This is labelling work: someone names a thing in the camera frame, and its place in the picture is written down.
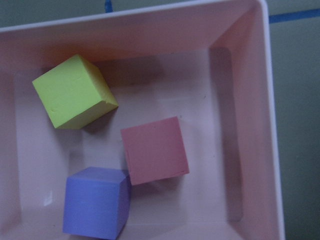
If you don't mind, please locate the yellow-green foam block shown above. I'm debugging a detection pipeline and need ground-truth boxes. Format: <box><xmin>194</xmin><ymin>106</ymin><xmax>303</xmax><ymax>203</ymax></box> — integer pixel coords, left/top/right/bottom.
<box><xmin>32</xmin><ymin>54</ymin><xmax>119</xmax><ymax>129</ymax></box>

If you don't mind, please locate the purple foam block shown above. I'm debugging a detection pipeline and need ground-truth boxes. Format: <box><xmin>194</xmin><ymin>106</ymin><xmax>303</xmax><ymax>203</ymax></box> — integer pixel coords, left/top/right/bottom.
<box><xmin>62</xmin><ymin>167</ymin><xmax>131</xmax><ymax>240</ymax></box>

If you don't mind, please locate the pink foam block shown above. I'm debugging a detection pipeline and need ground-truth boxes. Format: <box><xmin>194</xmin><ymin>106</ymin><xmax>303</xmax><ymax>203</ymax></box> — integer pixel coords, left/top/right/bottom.
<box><xmin>120</xmin><ymin>116</ymin><xmax>190</xmax><ymax>186</ymax></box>

